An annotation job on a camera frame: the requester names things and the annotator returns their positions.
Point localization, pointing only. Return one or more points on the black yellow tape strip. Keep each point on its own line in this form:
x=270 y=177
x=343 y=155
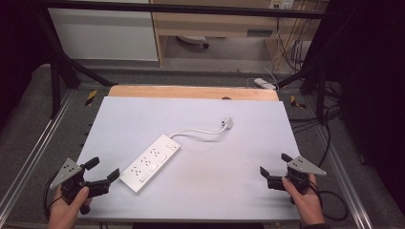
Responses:
x=91 y=97
x=296 y=102

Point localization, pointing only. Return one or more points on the office chair base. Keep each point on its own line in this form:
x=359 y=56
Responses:
x=192 y=39

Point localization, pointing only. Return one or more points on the person's right hand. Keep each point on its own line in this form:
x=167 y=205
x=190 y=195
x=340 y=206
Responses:
x=307 y=203

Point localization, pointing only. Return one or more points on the person's left hand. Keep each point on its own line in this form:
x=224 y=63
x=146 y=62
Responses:
x=63 y=213

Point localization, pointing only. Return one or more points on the white cabinet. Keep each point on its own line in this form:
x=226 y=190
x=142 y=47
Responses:
x=102 y=35

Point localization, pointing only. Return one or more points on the aluminium rail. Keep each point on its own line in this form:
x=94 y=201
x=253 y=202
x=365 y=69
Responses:
x=345 y=178
x=35 y=152

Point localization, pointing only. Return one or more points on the wooden desk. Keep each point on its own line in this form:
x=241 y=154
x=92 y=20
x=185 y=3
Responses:
x=216 y=24

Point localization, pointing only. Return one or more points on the white table mat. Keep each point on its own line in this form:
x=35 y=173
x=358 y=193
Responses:
x=223 y=171

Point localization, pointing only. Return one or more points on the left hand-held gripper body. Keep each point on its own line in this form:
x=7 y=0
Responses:
x=71 y=184

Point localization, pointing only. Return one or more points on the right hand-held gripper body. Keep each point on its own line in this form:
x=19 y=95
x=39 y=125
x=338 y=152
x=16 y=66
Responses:
x=302 y=168

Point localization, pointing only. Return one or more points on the white wall outlet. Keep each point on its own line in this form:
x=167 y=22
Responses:
x=281 y=4

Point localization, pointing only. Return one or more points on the white floor power strip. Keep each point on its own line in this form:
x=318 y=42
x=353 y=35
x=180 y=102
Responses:
x=264 y=83

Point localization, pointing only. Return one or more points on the white plug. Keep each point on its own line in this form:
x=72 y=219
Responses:
x=227 y=122

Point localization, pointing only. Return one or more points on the black metal frame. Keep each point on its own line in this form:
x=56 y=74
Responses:
x=191 y=10

